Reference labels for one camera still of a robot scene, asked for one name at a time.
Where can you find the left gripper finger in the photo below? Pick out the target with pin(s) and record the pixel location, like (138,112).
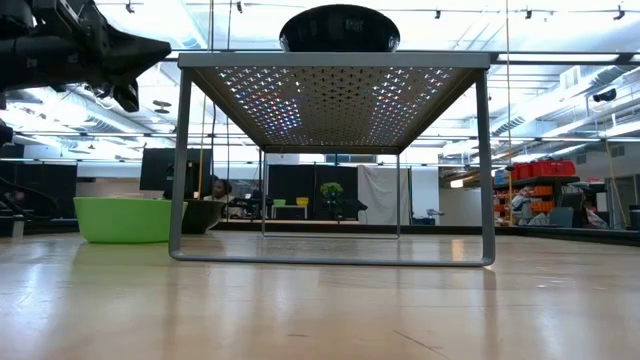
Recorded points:
(130,65)
(125,45)

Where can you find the green plastic bowl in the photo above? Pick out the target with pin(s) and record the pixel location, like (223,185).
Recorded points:
(122,220)

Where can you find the floral patterned mini bowl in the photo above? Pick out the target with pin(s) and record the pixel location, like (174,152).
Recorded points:
(202,217)

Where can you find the black bowl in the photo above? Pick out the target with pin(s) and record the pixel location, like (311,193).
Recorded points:
(340,30)

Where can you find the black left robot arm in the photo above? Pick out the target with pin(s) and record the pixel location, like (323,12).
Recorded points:
(12,55)

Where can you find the black monitor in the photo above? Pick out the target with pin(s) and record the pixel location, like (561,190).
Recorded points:
(157,170)

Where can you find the person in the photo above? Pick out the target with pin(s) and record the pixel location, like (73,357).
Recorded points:
(220,189)

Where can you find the black backdrop panel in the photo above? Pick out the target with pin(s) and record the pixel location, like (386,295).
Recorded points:
(287,175)

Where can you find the grey perforated metal shelf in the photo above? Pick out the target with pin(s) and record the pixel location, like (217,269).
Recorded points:
(330,60)

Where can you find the yellow chair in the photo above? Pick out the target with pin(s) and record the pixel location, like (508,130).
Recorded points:
(302,201)

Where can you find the green potted tree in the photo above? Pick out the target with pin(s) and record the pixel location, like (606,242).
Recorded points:
(331,190)

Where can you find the white hanging cloth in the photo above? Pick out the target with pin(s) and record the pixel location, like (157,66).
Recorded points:
(382,195)

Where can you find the red storage bin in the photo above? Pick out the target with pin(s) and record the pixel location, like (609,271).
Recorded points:
(522,171)
(552,168)

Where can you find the storage rack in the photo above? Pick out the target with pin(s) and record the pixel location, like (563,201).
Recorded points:
(540,181)

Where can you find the black aluminium table frame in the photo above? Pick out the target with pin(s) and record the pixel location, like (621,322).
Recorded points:
(440,229)

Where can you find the black ceiling camera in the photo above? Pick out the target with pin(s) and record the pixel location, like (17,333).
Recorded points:
(605,95)

